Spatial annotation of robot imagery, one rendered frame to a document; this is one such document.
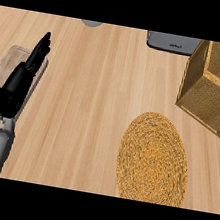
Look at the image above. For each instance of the round woven straw mat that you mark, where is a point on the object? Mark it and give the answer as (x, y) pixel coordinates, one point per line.
(154, 158)

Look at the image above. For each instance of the grey round object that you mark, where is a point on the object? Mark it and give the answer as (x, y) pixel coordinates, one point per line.
(92, 23)

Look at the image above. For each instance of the dark grey appliance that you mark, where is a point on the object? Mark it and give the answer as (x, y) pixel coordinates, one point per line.
(172, 43)

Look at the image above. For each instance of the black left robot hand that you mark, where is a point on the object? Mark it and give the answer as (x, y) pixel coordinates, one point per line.
(17, 83)

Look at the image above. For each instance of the square wicker basket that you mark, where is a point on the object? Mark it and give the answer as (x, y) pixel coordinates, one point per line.
(211, 95)

